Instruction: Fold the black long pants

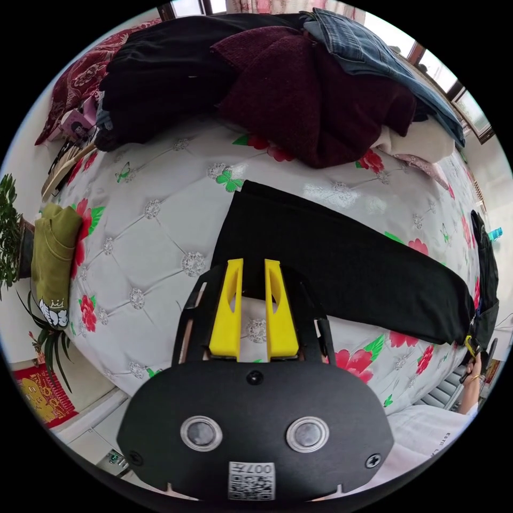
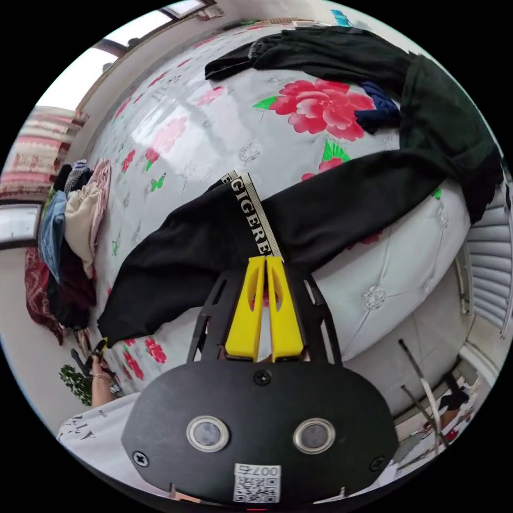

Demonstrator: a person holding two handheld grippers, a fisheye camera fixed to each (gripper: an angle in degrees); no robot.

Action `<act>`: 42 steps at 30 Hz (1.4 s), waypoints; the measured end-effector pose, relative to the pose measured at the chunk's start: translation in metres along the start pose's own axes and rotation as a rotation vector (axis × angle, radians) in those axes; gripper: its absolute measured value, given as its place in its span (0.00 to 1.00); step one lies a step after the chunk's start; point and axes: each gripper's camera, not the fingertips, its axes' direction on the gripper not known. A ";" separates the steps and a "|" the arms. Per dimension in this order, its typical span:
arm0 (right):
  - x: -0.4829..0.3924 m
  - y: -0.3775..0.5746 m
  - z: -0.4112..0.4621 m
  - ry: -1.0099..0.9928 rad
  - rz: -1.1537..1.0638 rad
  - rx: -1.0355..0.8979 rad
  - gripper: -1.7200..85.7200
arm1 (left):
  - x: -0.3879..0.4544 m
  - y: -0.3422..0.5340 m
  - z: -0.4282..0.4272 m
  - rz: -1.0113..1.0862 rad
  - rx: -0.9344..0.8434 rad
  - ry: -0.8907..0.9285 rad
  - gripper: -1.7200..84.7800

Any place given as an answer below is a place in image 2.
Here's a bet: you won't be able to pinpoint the window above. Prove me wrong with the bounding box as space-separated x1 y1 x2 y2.
35 0 209 110

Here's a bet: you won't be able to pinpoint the person's left hand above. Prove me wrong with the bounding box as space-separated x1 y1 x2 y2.
90 355 118 382

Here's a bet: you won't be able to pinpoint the person's body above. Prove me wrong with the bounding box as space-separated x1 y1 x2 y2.
56 392 142 484

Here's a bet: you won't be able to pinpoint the red striped curtain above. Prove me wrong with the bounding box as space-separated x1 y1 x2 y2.
0 105 86 199

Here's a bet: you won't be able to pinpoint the green plant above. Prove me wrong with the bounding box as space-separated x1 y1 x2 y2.
59 363 94 408

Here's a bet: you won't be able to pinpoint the black long pants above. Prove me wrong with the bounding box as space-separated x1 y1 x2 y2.
97 150 456 348

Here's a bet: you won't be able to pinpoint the bed with flower-printed sheet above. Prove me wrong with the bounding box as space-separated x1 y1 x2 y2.
85 19 473 398

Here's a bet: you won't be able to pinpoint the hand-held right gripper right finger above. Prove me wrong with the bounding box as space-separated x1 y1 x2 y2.
266 256 304 363

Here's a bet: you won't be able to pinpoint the metal drying rack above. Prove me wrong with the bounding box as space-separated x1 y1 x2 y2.
397 338 484 448

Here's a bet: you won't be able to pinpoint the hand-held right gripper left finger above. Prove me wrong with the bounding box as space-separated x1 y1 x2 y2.
224 256 267 360

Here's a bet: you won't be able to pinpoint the pile of clothes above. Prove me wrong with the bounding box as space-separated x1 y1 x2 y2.
24 158 113 346

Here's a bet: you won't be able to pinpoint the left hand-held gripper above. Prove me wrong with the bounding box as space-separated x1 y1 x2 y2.
70 337 110 378

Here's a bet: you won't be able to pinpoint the navy blue garment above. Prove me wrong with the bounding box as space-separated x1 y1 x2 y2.
354 81 402 135

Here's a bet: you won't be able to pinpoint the person's left forearm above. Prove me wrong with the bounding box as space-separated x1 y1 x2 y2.
90 376 123 409

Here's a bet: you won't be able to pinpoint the dark green-black garment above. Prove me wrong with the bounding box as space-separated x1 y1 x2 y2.
205 27 504 224

